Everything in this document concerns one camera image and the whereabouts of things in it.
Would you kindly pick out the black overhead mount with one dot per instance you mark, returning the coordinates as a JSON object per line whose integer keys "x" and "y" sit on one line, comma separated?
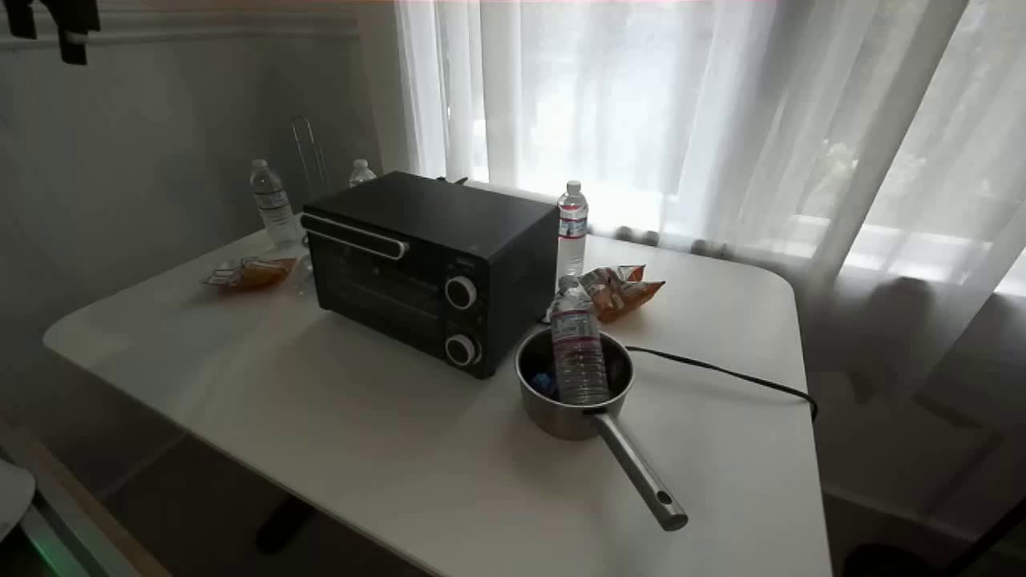
{"x": 74, "y": 22}

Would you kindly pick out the black toaster oven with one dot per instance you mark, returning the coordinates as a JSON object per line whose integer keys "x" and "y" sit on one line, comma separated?
{"x": 444, "y": 267}

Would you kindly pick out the water bottle in saucepan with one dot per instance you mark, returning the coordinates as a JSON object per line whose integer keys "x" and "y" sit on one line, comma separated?
{"x": 573, "y": 347}

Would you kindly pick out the steel saucepan with handle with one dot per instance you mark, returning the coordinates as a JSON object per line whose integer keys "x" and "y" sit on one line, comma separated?
{"x": 593, "y": 420}

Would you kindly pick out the water bottle far left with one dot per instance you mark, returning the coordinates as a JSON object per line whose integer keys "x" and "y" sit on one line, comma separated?
{"x": 272, "y": 203}

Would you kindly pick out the orange snack bag right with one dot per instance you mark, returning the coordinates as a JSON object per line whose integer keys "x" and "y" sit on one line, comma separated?
{"x": 617, "y": 291}

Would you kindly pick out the water bottle cap back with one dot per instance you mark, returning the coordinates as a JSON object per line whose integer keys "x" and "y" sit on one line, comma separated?
{"x": 359, "y": 170}

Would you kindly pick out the black table base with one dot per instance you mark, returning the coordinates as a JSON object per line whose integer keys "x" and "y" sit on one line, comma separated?
{"x": 283, "y": 523}

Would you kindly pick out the white sheer curtain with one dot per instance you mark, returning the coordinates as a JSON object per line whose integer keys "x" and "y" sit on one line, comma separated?
{"x": 845, "y": 141}

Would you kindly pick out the water bottle behind oven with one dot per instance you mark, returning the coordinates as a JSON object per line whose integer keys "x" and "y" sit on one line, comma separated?
{"x": 570, "y": 230}

